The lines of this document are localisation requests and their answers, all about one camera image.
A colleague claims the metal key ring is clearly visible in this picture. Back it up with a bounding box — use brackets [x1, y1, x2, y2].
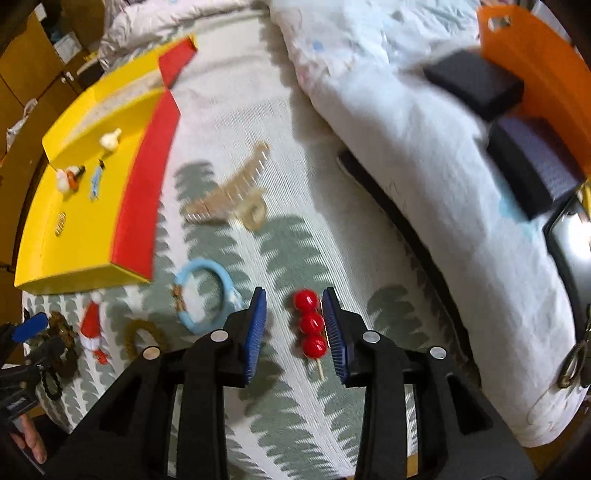
[556, 339, 591, 391]

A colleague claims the light blue printed quilt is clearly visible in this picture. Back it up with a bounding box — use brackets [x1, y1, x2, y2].
[268, 0, 591, 448]

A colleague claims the person's left hand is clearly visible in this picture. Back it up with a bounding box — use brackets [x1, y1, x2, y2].
[10, 414, 48, 465]

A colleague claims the beige round hair clip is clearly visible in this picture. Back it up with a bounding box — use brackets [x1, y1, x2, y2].
[238, 194, 269, 232]

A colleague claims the pearl hair claw clip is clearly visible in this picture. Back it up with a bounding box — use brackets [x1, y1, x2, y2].
[185, 142, 271, 224]

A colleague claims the dark bead bracelet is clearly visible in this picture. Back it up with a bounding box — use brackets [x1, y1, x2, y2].
[39, 367, 64, 400]

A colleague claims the white rabbit hair clip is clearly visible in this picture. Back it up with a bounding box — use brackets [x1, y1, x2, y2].
[55, 166, 86, 192]

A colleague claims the red santa hair clip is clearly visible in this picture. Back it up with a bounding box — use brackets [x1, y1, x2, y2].
[79, 292, 109, 365]

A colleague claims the red candied berry hairpin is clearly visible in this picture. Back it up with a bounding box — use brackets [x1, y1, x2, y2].
[293, 288, 328, 381]

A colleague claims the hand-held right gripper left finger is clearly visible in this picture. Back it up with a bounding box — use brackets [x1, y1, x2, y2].
[44, 286, 269, 480]

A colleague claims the yellow cardboard box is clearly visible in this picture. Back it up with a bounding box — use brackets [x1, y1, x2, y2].
[14, 34, 199, 296]

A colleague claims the orange plastic basket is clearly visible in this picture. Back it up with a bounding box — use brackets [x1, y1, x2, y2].
[475, 2, 591, 176]

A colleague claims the small blue clip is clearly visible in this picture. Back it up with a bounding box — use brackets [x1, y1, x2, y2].
[89, 159, 105, 201]

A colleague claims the wooden wardrobe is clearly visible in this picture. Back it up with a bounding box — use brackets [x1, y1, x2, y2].
[0, 0, 116, 278]

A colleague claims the black box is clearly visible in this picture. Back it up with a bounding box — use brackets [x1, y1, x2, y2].
[422, 50, 525, 121]
[487, 115, 585, 221]

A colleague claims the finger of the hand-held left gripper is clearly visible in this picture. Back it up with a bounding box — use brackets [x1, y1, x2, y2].
[25, 336, 66, 372]
[13, 312, 49, 343]

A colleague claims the light blue bangle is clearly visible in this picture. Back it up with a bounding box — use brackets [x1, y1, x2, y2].
[173, 258, 243, 333]

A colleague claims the pink quilt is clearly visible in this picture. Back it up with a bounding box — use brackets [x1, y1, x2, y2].
[99, 0, 259, 70]

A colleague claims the brown seed bead bracelet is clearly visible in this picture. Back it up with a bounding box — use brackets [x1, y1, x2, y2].
[46, 311, 80, 377]

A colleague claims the white plastic bag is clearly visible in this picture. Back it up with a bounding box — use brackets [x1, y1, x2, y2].
[4, 99, 40, 153]

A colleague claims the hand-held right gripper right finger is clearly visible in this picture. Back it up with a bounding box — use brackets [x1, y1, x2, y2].
[322, 286, 539, 480]

